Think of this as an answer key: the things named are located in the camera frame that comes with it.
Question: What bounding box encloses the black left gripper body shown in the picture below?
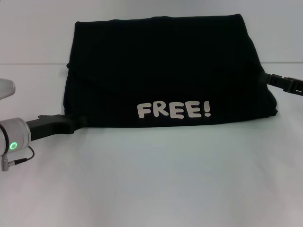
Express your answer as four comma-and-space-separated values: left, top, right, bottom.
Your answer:
25, 114, 79, 142

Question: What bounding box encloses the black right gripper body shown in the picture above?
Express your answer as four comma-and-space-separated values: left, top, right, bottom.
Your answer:
283, 77, 303, 96

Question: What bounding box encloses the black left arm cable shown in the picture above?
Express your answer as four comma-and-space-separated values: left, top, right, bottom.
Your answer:
1, 146, 35, 171

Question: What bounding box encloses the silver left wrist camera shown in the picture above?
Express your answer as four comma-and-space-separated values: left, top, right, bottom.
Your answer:
0, 79, 16, 100

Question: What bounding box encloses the black shirt with FREE print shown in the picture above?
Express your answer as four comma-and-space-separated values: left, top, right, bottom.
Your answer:
62, 13, 278, 130

